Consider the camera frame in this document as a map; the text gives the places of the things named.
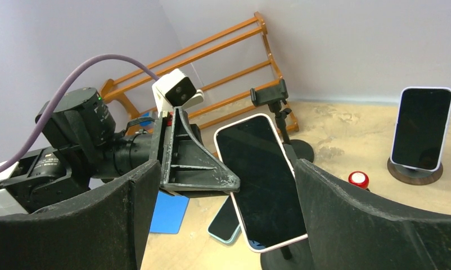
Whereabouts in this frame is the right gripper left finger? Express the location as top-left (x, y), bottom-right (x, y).
top-left (0, 160), bottom-right (161, 269)

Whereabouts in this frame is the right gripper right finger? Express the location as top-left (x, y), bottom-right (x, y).
top-left (294, 159), bottom-right (451, 269)

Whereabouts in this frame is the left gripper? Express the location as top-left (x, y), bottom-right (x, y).
top-left (149, 107), bottom-right (240, 194)

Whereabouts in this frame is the black phone stand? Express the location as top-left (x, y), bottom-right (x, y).
top-left (260, 239), bottom-right (315, 270)
top-left (250, 79), bottom-right (315, 165)

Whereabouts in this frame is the light blue case phone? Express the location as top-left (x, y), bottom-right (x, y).
top-left (207, 196), bottom-right (241, 245)

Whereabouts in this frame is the pink case phone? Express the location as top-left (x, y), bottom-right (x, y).
top-left (214, 113), bottom-right (308, 253)

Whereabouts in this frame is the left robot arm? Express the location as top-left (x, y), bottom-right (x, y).
top-left (0, 88), bottom-right (240, 216)

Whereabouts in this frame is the black phone on round stand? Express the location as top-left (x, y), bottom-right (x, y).
top-left (390, 86), bottom-right (451, 172)

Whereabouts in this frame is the blue mat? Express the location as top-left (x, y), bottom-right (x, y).
top-left (150, 192), bottom-right (189, 234)

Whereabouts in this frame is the red black stamp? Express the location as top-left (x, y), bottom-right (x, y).
top-left (348, 171), bottom-right (369, 191)

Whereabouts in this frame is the blue cube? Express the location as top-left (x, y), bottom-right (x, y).
top-left (139, 111), bottom-right (157, 128)

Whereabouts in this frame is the orange wooden rack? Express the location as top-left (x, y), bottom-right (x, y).
top-left (99, 11), bottom-right (300, 158)

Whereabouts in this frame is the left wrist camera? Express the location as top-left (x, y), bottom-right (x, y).
top-left (152, 69), bottom-right (204, 113)

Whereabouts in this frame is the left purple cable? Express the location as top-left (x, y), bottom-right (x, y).
top-left (0, 53), bottom-right (161, 179)

